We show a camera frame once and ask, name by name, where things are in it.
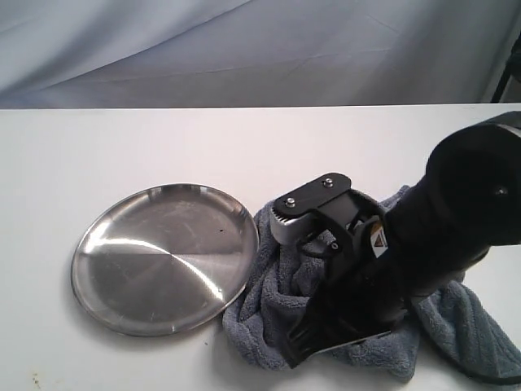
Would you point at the grey backdrop cloth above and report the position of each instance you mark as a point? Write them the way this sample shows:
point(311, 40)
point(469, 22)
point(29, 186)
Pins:
point(226, 54)

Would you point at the black stand pole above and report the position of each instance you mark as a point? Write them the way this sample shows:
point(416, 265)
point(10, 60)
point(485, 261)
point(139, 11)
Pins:
point(511, 70)

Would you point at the round stainless steel plate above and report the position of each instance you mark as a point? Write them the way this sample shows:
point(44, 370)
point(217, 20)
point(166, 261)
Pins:
point(164, 260)

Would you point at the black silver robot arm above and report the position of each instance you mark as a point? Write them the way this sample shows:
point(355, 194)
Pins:
point(467, 201)

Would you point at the grey-blue fleece towel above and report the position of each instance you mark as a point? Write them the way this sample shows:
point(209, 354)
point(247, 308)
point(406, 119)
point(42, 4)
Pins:
point(453, 318)

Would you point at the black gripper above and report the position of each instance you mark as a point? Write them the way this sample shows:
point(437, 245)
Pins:
point(361, 293)

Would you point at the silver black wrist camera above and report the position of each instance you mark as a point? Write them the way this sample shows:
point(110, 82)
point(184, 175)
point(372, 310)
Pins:
point(293, 215)

